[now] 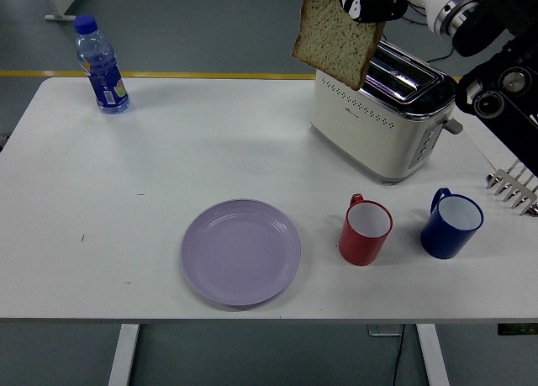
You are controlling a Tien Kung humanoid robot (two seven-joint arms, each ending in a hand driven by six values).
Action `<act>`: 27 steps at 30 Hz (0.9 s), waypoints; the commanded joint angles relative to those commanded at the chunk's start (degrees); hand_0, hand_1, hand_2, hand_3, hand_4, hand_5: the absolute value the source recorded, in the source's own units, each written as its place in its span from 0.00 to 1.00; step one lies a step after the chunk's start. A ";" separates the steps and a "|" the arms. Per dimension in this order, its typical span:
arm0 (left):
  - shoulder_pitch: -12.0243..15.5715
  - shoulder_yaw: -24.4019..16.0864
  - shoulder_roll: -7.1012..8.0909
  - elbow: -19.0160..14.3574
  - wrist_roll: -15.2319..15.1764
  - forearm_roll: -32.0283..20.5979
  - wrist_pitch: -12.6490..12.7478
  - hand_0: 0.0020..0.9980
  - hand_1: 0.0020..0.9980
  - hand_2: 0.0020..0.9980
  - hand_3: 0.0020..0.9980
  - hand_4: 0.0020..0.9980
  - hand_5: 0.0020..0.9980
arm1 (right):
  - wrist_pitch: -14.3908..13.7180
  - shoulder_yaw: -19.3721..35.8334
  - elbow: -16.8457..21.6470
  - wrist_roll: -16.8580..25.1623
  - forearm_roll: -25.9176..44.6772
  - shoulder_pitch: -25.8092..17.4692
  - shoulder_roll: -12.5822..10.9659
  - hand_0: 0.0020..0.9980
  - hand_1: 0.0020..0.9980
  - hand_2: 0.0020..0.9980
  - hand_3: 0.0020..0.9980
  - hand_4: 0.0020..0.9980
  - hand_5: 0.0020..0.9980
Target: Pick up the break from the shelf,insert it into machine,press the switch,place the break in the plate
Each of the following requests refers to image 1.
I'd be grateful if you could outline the cream and chrome toaster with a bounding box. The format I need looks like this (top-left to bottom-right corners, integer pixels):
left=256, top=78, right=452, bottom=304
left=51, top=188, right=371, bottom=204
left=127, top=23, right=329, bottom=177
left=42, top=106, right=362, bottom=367
left=309, top=39, right=465, bottom=186

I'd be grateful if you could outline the red mug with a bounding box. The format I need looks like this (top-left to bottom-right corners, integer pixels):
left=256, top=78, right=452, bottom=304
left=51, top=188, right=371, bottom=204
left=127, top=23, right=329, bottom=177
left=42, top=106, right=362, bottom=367
left=338, top=193, right=394, bottom=267

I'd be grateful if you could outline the white desk foot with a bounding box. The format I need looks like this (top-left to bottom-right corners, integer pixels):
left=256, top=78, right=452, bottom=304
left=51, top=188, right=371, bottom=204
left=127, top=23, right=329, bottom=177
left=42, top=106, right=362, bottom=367
left=44, top=0, right=102, bottom=23

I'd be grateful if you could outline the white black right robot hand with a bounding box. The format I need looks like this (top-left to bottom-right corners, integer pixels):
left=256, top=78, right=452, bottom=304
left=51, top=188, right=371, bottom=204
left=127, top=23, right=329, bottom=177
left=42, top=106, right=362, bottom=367
left=335, top=0, right=484, bottom=25

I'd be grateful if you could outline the metal toast rack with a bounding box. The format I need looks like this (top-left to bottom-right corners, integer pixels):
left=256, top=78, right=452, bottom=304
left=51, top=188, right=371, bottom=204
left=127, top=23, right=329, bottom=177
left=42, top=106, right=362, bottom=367
left=486, top=161, right=538, bottom=216

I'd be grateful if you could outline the clear bottle with blue label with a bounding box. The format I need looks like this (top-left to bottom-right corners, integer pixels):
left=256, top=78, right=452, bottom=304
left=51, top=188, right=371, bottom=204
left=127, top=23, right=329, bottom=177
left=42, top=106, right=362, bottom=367
left=72, top=14, right=131, bottom=115

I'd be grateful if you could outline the white table leg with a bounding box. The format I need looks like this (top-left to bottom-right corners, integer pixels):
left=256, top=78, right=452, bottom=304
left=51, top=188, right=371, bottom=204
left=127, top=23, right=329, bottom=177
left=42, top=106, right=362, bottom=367
left=415, top=323, right=451, bottom=386
left=108, top=323, right=140, bottom=386

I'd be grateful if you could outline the purple plate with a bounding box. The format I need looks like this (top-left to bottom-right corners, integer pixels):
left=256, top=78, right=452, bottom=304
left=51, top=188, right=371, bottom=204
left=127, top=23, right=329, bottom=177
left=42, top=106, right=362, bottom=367
left=180, top=198, right=302, bottom=307

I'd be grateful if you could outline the grey toaster lever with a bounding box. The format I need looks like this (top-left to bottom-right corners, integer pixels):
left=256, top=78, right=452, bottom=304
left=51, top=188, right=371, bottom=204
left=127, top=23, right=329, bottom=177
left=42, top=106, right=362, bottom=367
left=436, top=115, right=465, bottom=135

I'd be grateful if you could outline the slice of toast bread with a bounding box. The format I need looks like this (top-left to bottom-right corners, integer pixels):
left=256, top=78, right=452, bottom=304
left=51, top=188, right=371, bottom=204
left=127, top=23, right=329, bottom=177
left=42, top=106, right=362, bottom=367
left=291, top=0, right=386, bottom=91

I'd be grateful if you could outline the blue mug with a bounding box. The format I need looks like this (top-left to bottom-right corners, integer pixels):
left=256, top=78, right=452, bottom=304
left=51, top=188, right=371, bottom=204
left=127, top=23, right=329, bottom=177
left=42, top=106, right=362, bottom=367
left=419, top=187, right=485, bottom=260

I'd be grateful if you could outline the black cable under table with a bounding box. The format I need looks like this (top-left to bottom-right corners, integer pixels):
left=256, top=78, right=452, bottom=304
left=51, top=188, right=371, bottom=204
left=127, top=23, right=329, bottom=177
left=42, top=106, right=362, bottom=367
left=393, top=323, right=407, bottom=386

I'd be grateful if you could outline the clear bracket under table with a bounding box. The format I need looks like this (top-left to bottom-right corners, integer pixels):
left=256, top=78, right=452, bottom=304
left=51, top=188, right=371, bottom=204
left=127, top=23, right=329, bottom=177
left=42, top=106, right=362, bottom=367
left=367, top=323, right=405, bottom=336

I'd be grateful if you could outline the long black floor cable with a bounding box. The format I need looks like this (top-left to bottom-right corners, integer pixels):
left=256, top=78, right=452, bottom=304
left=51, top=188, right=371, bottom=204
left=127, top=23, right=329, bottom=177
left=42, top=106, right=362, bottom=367
left=405, top=3, right=455, bottom=63

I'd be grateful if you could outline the black table control panel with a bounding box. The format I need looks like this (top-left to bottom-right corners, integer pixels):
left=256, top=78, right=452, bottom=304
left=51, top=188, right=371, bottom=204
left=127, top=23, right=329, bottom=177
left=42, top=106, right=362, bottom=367
left=497, top=323, right=538, bottom=336

